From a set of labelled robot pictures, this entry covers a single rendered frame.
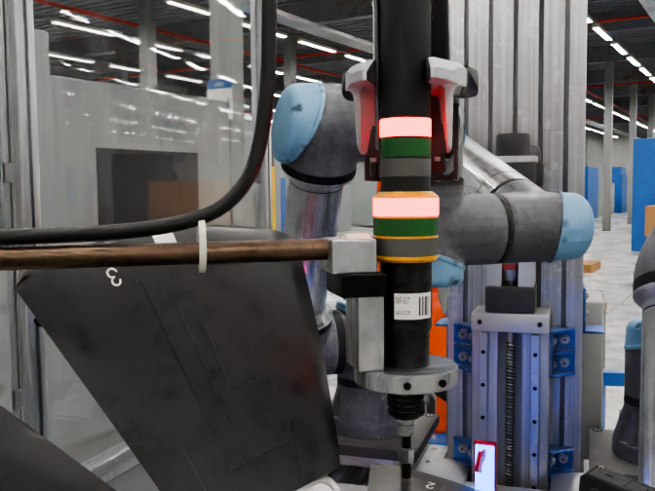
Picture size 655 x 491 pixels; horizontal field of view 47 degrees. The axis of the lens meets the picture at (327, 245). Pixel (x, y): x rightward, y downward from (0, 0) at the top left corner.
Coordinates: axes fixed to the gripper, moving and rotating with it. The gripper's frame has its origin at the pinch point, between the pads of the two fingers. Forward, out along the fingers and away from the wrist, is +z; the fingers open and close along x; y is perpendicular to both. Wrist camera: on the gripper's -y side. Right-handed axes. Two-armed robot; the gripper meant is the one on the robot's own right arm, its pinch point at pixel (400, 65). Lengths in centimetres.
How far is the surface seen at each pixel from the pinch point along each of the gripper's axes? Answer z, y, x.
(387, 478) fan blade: -24.3, 36.5, 3.6
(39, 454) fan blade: 21.9, 18.2, 12.4
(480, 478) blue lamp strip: -36, 40, -6
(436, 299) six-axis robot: -398, 73, 15
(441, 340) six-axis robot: -394, 96, 12
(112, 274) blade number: -2.4, 13.8, 21.2
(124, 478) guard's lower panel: -78, 61, 58
